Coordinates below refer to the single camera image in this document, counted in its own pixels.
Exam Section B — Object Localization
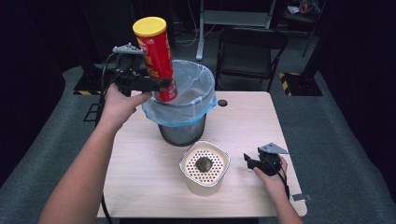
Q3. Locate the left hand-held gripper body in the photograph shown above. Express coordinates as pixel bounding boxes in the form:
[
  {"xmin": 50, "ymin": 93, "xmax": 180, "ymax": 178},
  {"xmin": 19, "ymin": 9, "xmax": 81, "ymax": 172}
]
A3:
[{"xmin": 112, "ymin": 43, "xmax": 148, "ymax": 96}]

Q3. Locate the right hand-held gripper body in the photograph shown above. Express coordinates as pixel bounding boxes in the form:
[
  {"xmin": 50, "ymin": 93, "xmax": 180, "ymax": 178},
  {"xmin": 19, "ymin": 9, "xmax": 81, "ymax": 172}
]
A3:
[{"xmin": 257, "ymin": 142, "xmax": 290, "ymax": 175}]

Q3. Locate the red chip can yellow lid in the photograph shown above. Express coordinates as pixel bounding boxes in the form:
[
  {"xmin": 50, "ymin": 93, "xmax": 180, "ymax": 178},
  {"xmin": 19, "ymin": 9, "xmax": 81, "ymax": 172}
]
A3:
[{"xmin": 132, "ymin": 16, "xmax": 178, "ymax": 103}]

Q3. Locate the blue plastic bin liner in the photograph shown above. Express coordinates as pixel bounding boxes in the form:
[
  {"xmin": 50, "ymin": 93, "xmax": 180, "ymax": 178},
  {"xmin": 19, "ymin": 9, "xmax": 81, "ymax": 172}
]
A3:
[{"xmin": 141, "ymin": 59, "xmax": 218, "ymax": 128}]

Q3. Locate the dark wet tea bag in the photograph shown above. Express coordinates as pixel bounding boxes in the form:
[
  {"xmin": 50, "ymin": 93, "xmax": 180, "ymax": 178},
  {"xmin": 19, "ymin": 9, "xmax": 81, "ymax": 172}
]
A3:
[{"xmin": 194, "ymin": 156, "xmax": 215, "ymax": 173}]

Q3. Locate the beige strainer container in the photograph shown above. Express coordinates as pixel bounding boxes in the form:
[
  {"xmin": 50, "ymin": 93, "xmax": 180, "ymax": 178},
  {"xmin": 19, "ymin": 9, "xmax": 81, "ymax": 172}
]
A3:
[{"xmin": 178, "ymin": 140, "xmax": 232, "ymax": 197}]

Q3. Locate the black mesh trash bin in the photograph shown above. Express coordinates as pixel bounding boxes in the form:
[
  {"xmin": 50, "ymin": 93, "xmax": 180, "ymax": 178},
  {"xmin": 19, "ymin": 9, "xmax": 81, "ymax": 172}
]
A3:
[{"xmin": 158, "ymin": 114, "xmax": 207, "ymax": 147}]

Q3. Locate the person's right hand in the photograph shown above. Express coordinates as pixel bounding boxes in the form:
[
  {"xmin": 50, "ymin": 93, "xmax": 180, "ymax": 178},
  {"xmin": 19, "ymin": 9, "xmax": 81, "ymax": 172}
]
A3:
[{"xmin": 253, "ymin": 157, "xmax": 290, "ymax": 204}]

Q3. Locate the person's left hand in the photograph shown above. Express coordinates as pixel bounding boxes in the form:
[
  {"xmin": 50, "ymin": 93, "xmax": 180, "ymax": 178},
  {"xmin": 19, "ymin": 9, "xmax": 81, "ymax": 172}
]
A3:
[{"xmin": 101, "ymin": 85, "xmax": 153, "ymax": 129}]

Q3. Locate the black equipment cabinet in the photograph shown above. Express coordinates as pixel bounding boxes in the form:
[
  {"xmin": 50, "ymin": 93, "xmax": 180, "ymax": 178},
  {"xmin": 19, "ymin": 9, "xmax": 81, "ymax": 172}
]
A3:
[{"xmin": 78, "ymin": 0, "xmax": 148, "ymax": 63}]

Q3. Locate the black folding chair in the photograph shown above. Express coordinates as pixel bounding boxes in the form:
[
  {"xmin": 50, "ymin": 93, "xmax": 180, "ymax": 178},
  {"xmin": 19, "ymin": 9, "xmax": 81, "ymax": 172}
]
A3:
[{"xmin": 215, "ymin": 27, "xmax": 289, "ymax": 93}]

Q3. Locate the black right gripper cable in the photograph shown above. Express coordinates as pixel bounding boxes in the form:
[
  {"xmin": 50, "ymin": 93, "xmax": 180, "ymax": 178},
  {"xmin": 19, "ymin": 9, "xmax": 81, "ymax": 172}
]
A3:
[{"xmin": 273, "ymin": 163, "xmax": 291, "ymax": 201}]

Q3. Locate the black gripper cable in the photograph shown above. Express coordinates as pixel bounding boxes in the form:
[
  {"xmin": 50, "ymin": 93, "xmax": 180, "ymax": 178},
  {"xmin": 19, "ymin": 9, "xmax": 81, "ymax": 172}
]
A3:
[
  {"xmin": 94, "ymin": 52, "xmax": 120, "ymax": 224},
  {"xmin": 273, "ymin": 163, "xmax": 291, "ymax": 201}
]

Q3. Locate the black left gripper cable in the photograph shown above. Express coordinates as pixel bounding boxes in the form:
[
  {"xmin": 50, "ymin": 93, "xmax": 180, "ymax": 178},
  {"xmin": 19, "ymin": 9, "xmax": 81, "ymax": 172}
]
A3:
[{"xmin": 94, "ymin": 52, "xmax": 120, "ymax": 224}]

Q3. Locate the hazard-striped black base plate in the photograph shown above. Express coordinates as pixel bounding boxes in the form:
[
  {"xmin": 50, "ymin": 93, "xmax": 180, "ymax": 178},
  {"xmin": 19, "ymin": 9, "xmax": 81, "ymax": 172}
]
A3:
[
  {"xmin": 73, "ymin": 72, "xmax": 108, "ymax": 96},
  {"xmin": 278, "ymin": 72, "xmax": 324, "ymax": 97}
]

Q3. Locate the white floor cable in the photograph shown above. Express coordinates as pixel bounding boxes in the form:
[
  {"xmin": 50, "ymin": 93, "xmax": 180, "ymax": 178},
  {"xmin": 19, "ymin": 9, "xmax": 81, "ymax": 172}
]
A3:
[{"xmin": 172, "ymin": 0, "xmax": 216, "ymax": 49}]

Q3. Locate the white desk frame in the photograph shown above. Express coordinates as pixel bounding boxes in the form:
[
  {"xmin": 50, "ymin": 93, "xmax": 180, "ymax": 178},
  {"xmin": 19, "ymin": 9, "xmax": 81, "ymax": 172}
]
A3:
[{"xmin": 195, "ymin": 0, "xmax": 278, "ymax": 62}]

